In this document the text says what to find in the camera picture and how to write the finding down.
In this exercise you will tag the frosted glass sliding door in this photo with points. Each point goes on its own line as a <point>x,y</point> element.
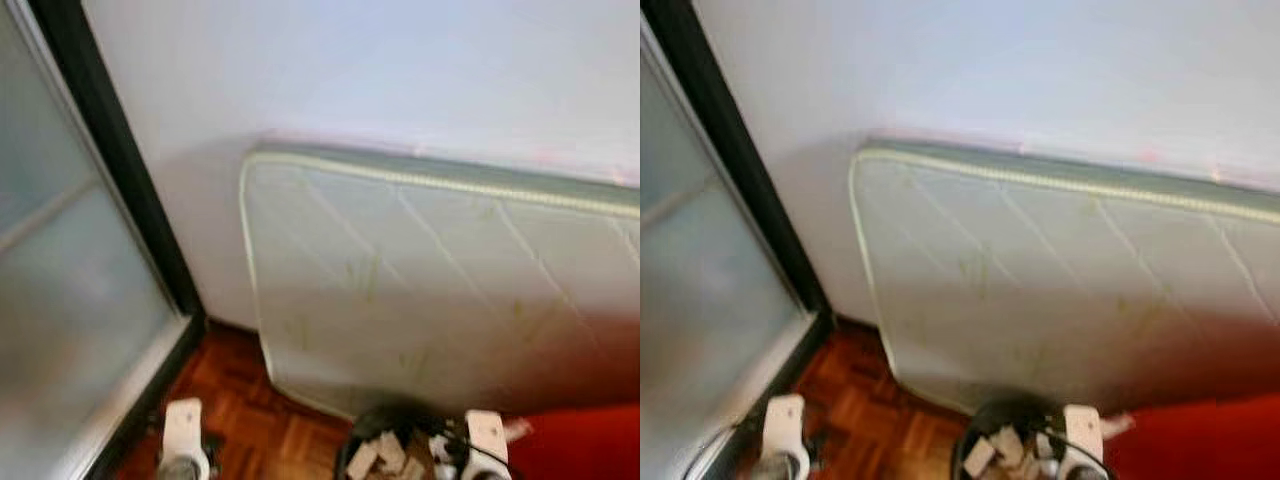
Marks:
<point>700,300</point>
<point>70,300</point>

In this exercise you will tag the long red sofa cushion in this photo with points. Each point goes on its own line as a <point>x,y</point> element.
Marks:
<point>580,445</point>
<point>1190,445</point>

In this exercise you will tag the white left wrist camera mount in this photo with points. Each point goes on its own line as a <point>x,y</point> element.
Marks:
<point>785,425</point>
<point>185,430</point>

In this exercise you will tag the white paper scrap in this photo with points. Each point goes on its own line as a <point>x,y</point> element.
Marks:
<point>360,462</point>
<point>518,430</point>
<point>1005,445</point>
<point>978,458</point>
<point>390,450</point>
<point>1118,426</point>

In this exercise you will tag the white quilted mattress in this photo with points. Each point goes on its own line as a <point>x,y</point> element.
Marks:
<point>1040,280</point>
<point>420,280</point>

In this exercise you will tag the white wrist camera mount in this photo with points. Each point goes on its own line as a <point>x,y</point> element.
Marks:
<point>185,430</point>
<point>785,425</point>
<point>1083,430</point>
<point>488,435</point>

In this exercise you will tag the dark skirting board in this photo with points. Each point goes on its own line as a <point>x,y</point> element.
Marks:
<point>230,325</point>
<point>853,325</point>

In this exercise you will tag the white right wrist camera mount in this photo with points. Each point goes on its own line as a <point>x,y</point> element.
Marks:
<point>1083,430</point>
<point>488,435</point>

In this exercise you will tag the dark wardrobe frame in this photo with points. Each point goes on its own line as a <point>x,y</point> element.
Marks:
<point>110,130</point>
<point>740,150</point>

